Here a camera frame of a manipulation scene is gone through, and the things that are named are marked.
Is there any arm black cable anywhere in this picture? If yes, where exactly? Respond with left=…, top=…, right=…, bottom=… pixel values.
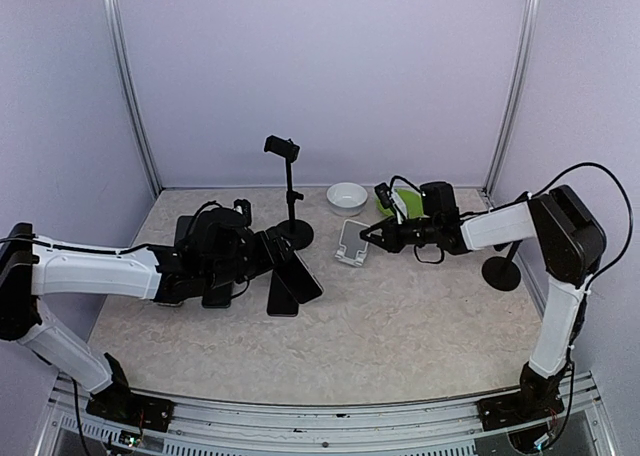
left=14, top=200, right=241, bottom=257
left=389, top=162, right=632, bottom=277

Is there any dark grey folding phone stand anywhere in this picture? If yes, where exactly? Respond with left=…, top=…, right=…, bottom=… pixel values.
left=174, top=215, right=196, bottom=249

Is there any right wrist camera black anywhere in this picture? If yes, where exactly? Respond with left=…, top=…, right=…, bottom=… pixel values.
left=374, top=182, right=392, bottom=210

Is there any black round base right stand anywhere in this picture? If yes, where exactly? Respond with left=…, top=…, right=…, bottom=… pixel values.
left=481, top=241, right=521, bottom=292

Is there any green plate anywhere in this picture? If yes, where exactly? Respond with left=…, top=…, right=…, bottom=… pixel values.
left=375, top=188, right=424, bottom=218

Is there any phone with clear case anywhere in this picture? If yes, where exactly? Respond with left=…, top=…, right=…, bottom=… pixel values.
left=153, top=301, right=184, bottom=308

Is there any white ceramic bowl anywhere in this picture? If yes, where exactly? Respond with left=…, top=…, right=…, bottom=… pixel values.
left=326, top=182, right=368, bottom=217

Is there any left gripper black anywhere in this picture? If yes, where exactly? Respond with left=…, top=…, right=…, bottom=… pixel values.
left=205, top=225, right=297, bottom=290

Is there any white desktop phone stand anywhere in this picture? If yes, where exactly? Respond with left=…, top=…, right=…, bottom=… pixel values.
left=335, top=219, right=369, bottom=267

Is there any left aluminium frame post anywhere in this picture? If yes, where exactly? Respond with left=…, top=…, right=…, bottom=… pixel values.
left=103, top=0, right=163, bottom=199

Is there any aluminium frame post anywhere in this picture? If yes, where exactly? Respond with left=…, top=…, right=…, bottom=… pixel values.
left=103, top=0, right=163, bottom=199
left=483, top=0, right=540, bottom=197

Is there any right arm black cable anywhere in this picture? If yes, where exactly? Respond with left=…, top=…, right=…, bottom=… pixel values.
left=389, top=162, right=632, bottom=277

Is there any front aluminium rail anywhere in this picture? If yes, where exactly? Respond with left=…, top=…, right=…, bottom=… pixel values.
left=30, top=373, right=620, bottom=455

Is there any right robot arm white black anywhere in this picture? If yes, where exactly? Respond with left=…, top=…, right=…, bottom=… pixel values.
left=360, top=181, right=606, bottom=420

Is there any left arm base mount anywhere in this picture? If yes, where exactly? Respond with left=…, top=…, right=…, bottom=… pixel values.
left=86, top=353, right=174, bottom=433

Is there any tall black clamp phone mount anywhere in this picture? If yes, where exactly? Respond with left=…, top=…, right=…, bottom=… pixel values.
left=264, top=135, right=314, bottom=250

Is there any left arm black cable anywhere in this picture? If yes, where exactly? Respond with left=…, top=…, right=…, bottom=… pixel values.
left=14, top=200, right=241, bottom=257

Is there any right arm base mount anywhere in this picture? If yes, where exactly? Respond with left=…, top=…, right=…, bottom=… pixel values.
left=476, top=364, right=566, bottom=431

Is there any right aluminium frame post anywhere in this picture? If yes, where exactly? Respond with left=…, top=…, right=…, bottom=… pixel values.
left=483, top=0, right=540, bottom=197

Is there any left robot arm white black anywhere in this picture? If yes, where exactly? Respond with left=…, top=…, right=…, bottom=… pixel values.
left=1, top=204, right=295, bottom=421

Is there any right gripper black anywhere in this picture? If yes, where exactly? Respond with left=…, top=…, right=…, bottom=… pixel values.
left=360, top=213, right=439, bottom=253

